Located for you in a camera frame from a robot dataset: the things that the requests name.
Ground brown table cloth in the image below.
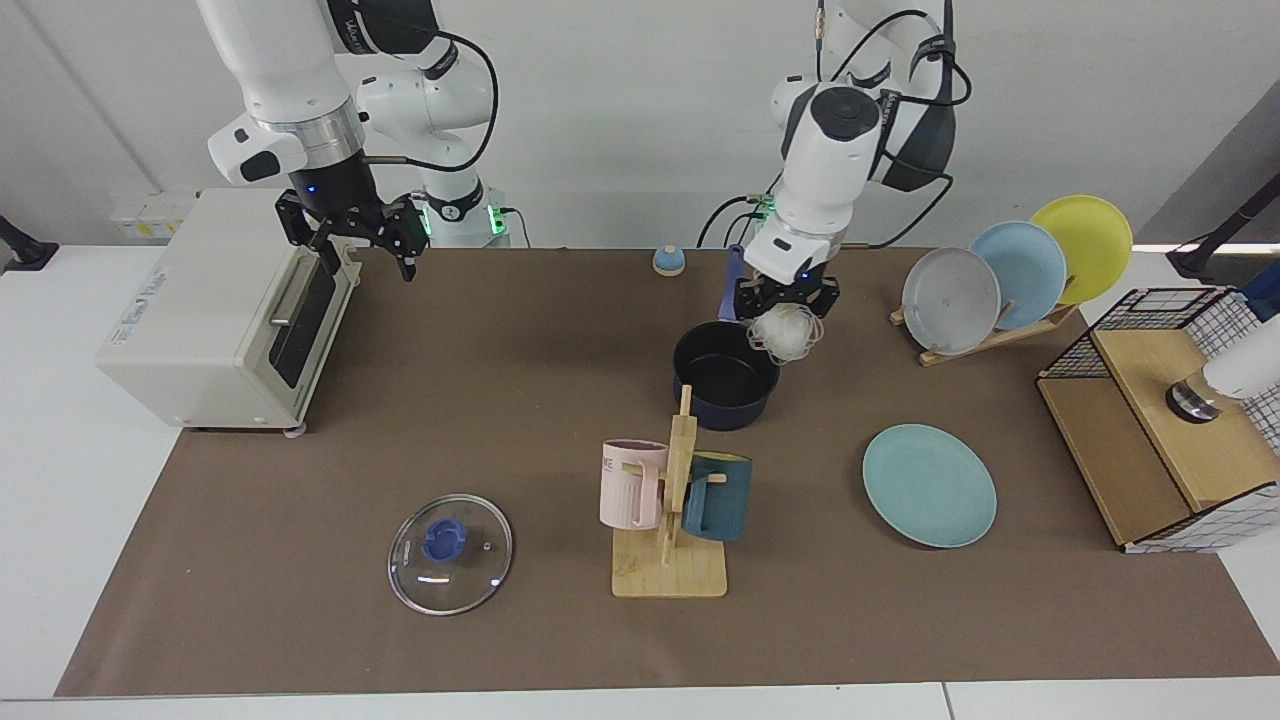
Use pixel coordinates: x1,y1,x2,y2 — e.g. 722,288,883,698
55,247,1280,698

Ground wooden plate rack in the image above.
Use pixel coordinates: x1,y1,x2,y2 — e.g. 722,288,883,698
889,300,1079,367

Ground wooden cup stand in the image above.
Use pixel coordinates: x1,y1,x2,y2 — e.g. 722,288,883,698
611,385,729,599

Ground yellow plate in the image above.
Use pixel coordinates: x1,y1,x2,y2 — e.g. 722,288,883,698
1030,194,1135,306

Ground white wall sockets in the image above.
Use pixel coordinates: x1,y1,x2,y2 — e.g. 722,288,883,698
108,192,201,241

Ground pale toaster oven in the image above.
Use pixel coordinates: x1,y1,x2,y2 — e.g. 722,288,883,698
95,188,363,439

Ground white bottle with silver end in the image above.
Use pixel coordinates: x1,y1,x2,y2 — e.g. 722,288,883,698
1165,330,1280,424

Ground teal plate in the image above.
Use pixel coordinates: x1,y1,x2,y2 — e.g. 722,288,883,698
862,424,998,549

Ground grey plate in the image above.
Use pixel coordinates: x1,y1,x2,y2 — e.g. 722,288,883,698
901,246,1003,357

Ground dark teal cup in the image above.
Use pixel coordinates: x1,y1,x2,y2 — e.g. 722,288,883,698
681,452,754,544

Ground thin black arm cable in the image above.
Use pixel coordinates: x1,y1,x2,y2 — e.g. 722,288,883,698
815,0,936,86

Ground black pot with blue handle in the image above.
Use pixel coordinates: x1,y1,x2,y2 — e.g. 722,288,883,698
672,244,781,432

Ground light blue plate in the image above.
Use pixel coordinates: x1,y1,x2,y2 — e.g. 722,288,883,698
968,221,1069,331

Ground black stand foot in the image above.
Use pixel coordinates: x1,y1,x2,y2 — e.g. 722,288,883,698
0,215,59,273
1165,172,1280,283

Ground white vermicelli bundle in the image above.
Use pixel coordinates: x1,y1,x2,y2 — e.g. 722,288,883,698
748,303,823,366

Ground wire basket with wooden floor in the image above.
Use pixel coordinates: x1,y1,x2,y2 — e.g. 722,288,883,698
1036,286,1280,555

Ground glass lid with blue knob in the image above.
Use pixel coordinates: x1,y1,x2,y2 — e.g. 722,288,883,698
387,493,514,616

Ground pink cup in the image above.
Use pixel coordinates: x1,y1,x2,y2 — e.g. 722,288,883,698
599,439,670,531

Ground black base cable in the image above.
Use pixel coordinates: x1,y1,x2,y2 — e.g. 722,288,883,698
697,190,776,249

